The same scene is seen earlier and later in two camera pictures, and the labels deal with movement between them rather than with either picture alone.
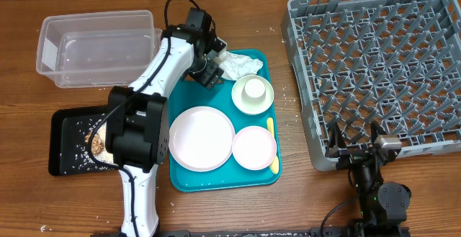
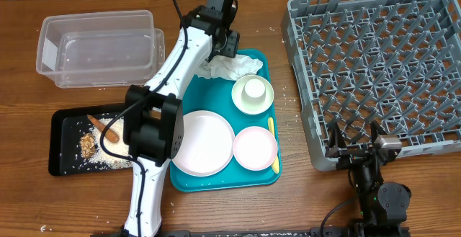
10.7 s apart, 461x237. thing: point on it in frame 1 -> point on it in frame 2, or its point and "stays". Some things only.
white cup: (253, 91) stays
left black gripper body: (204, 72) -> (230, 44)
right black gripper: (350, 157) stays
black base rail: (323, 232) stays
